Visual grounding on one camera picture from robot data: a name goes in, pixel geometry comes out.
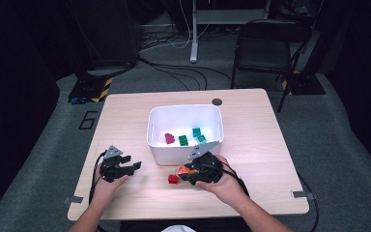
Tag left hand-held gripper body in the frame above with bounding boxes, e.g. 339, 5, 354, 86
100, 144, 128, 184

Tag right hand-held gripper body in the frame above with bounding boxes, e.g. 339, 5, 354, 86
187, 140, 225, 187

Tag red-orange toy block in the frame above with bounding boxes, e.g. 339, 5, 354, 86
176, 164, 192, 177

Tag white plastic bin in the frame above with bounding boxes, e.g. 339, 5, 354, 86
146, 103, 225, 166

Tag person's left hand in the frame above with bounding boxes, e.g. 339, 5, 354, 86
91, 163, 129, 206

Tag person's right hand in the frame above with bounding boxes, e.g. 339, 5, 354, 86
195, 154, 251, 208

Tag person's white garment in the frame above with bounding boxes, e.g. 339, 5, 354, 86
160, 224, 197, 232

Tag black striped stand base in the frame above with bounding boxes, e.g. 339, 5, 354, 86
281, 72, 327, 97
68, 76, 114, 104

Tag large black case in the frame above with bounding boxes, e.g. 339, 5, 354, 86
69, 0, 141, 71

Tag black folding chair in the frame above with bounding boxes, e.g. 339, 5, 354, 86
231, 18, 314, 114

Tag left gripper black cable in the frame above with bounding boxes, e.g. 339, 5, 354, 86
88, 150, 108, 206

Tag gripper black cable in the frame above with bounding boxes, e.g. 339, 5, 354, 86
202, 163, 250, 197
88, 150, 108, 206

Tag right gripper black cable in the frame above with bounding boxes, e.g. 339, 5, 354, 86
202, 163, 250, 197

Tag black floor cables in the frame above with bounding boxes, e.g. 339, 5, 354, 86
137, 56, 236, 91

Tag black cable beside table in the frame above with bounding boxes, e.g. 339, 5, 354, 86
298, 172, 321, 232

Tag white floor cables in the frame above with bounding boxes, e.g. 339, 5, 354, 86
139, 0, 211, 52

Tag white metal desk frame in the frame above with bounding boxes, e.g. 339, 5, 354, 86
189, 0, 271, 64

